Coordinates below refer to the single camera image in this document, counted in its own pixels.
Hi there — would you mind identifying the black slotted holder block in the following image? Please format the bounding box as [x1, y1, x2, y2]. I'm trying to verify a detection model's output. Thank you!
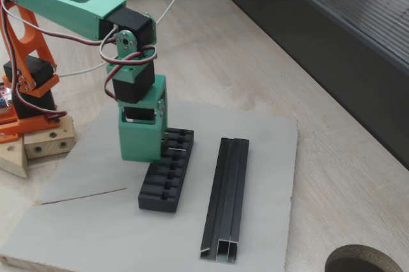
[137, 127, 195, 214]

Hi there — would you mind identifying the wooden block with bolts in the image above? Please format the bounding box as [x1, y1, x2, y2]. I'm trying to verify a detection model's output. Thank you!
[24, 114, 76, 160]

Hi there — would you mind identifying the black aluminium profile bar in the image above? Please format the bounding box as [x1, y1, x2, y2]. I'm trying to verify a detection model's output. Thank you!
[199, 137, 250, 265]

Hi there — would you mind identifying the grey topped plywood board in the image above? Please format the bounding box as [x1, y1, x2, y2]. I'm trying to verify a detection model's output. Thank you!
[0, 91, 298, 272]

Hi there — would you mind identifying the light wooden plank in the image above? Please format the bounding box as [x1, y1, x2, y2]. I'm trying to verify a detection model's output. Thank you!
[0, 134, 29, 179]

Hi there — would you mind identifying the red controller circuit board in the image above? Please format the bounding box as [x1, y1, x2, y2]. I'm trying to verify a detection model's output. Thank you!
[0, 82, 15, 113]

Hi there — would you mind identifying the tricolour servo wire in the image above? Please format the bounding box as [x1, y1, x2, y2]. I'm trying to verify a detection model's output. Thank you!
[19, 93, 68, 123]
[98, 24, 159, 102]
[0, 0, 106, 103]

